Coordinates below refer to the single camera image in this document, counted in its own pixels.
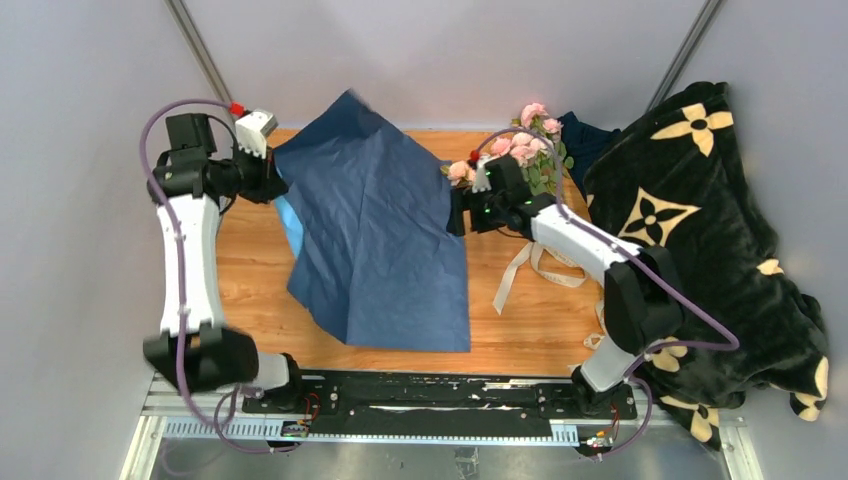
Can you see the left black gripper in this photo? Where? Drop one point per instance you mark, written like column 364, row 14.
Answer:
column 270, row 183

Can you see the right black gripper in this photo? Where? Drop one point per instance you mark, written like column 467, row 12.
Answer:
column 467, row 200

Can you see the pink fake flower stem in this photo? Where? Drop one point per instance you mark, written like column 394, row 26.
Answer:
column 460, row 174

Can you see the blue wrapping paper sheet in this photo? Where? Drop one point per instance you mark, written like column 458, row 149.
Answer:
column 367, row 211

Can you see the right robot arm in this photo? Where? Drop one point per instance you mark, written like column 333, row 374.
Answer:
column 639, row 311

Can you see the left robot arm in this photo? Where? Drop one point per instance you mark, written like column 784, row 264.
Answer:
column 196, row 350

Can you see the dark navy cloth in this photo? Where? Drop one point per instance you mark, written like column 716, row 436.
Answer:
column 584, row 143

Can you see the black patterned plush blanket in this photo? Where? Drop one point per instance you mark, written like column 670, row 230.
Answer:
column 674, row 178

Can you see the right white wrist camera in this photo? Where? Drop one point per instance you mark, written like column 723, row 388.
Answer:
column 481, row 182

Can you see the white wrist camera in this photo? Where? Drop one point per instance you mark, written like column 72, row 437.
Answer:
column 253, row 130
column 481, row 182

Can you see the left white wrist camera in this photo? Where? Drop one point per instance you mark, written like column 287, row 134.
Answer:
column 253, row 130

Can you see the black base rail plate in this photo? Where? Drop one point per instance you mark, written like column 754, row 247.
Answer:
column 441, row 406

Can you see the left vertical frame post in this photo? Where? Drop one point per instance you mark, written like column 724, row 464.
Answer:
column 193, row 38

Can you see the vertical frame post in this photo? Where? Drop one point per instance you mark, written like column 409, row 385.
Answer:
column 693, row 37
column 193, row 38

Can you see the aluminium frame rail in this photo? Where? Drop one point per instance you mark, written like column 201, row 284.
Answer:
column 219, row 416

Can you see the right vertical frame post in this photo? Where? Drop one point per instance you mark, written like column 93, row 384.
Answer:
column 693, row 37

